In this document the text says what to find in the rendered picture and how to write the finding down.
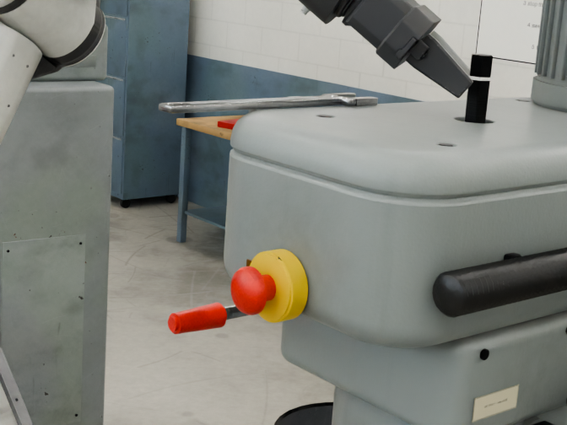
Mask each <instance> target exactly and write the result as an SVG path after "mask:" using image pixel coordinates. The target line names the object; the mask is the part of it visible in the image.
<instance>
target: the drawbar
mask: <svg viewBox="0 0 567 425"><path fill-rule="evenodd" d="M492 61H493V56H492V55H486V54H472V57H471V65H470V73H469V75H470V76H473V77H479V78H490V76H491V69H492ZM489 84H490V81H479V80H473V83H472V85H471V86H470V87H469V88H468V89H467V102H466V109H465V117H464V121H465V122H471V123H485V120H486V112H487V105H488V97H489Z"/></svg>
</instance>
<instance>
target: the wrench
mask: <svg viewBox="0 0 567 425"><path fill-rule="evenodd" d="M355 96H356V94H354V93H335V94H322V95H321V96H304V97H300V96H292V97H284V98H266V99H246V100H209V101H189V102H170V103H160V104H159V110H161V111H164V112H167V113H171V114H177V113H193V112H209V111H226V110H257V109H273V108H289V107H306V106H322V105H346V106H364V105H377V104H378V98H375V97H355Z"/></svg>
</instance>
